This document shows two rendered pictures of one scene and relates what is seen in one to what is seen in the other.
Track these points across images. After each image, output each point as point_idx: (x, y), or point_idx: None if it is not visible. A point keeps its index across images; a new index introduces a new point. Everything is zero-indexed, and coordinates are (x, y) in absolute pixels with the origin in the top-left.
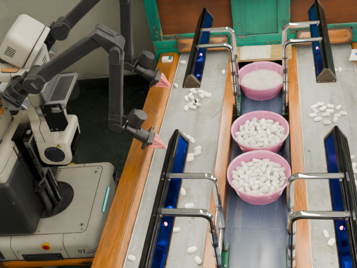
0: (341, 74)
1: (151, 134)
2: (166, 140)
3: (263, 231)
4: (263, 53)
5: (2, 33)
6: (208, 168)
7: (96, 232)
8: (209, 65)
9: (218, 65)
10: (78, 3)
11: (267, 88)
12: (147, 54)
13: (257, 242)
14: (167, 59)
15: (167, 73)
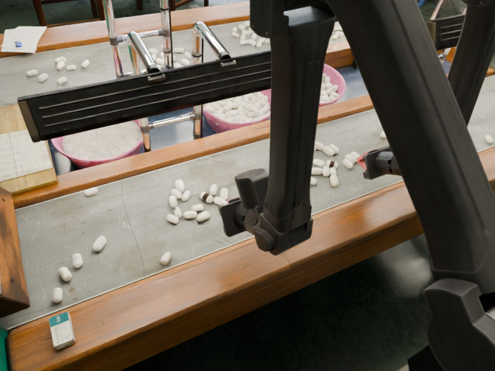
0: (70, 59)
1: (379, 149)
2: (319, 196)
3: (350, 85)
4: (25, 138)
5: None
6: (330, 128)
7: (406, 368)
8: (62, 232)
9: (58, 215)
10: (466, 139)
11: (124, 124)
12: (254, 173)
13: (364, 86)
14: (70, 322)
15: (130, 294)
